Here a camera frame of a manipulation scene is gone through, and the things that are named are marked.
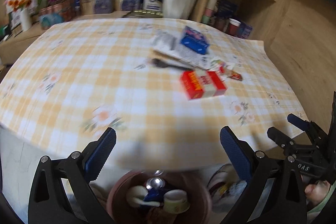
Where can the brown round trash bin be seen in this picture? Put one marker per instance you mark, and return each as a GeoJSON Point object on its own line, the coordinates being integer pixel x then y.
{"type": "Point", "coordinates": [197, 194]}

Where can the red cigarette box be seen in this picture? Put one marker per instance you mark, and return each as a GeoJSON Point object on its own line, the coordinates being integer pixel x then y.
{"type": "Point", "coordinates": [202, 84]}

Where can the orange flower bunch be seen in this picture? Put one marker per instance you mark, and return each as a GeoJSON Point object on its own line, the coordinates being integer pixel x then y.
{"type": "Point", "coordinates": [17, 5]}

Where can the blue ice cream box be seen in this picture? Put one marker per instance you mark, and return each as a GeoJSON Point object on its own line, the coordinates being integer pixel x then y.
{"type": "Point", "coordinates": [194, 40]}

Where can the white slim vase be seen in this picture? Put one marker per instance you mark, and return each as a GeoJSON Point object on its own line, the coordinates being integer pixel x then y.
{"type": "Point", "coordinates": [25, 19]}

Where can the small blue purple box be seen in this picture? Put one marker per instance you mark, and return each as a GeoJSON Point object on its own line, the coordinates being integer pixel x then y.
{"type": "Point", "coordinates": [244, 31]}

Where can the green instant noodle cup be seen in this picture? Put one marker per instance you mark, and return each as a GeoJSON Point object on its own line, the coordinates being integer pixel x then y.
{"type": "Point", "coordinates": [175, 202]}

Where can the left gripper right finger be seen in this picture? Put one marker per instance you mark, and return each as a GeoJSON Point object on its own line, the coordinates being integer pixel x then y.
{"type": "Point", "coordinates": [286, 202]}

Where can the white flower pot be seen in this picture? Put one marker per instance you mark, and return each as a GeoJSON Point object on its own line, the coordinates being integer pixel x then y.
{"type": "Point", "coordinates": [177, 9]}

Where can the white printed paper sheet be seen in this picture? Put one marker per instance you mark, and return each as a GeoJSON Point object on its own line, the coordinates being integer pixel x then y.
{"type": "Point", "coordinates": [168, 45]}

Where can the white round cup in bin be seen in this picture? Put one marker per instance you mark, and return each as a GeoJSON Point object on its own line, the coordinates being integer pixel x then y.
{"type": "Point", "coordinates": [135, 197]}

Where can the yellow plaid tablecloth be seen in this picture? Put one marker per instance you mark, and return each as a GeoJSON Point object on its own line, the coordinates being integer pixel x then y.
{"type": "Point", "coordinates": [81, 77]}

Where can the black plastic spoon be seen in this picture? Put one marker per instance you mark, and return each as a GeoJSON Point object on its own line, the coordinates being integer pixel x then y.
{"type": "Point", "coordinates": [162, 64]}

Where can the stacked pastel paper cups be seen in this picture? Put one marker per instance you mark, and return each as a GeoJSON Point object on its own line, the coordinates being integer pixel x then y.
{"type": "Point", "coordinates": [209, 10]}

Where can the red paper cup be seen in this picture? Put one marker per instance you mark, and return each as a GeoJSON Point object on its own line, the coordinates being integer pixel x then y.
{"type": "Point", "coordinates": [233, 27]}

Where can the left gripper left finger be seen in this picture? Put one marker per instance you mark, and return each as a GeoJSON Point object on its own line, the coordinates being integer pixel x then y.
{"type": "Point", "coordinates": [48, 201]}

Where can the person's right hand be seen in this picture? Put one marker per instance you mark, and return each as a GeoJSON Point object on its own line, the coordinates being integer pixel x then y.
{"type": "Point", "coordinates": [316, 193]}

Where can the silver drink can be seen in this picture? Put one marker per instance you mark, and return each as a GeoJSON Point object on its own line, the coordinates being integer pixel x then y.
{"type": "Point", "coordinates": [155, 183]}

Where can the left blue gold gift box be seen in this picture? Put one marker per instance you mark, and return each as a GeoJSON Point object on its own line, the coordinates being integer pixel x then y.
{"type": "Point", "coordinates": [89, 7]}

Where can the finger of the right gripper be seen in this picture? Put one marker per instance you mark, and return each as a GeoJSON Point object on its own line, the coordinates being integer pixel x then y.
{"type": "Point", "coordinates": [302, 124]}
{"type": "Point", "coordinates": [277, 136]}

